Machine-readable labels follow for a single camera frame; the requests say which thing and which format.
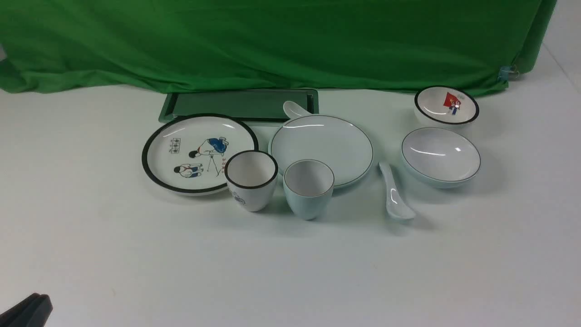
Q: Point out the pale blue cup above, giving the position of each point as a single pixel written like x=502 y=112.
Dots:
x=308 y=187

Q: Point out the pale blue spoon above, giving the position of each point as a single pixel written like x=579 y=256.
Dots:
x=395 y=206

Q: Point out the white spoon behind plate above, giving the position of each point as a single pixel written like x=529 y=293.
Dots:
x=294 y=110

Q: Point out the pale blue bowl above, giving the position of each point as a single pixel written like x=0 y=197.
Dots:
x=439 y=157

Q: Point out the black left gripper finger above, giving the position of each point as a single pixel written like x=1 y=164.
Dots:
x=32 y=311

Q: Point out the dark green rectangular tray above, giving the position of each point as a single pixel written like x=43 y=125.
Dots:
x=249 y=105

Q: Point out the pale blue plate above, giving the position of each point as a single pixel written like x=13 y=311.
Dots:
x=338 y=143

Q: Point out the blue binder clip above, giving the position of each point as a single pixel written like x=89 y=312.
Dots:
x=508 y=73

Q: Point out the white cup with black rim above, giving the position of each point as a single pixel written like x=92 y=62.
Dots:
x=251 y=178

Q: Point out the white bowl with red flag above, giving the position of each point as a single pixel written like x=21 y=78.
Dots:
x=445 y=107

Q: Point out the green backdrop cloth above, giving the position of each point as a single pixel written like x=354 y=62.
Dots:
x=172 y=46

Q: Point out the white plate with cartoon figures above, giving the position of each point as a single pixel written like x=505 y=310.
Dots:
x=188 y=155

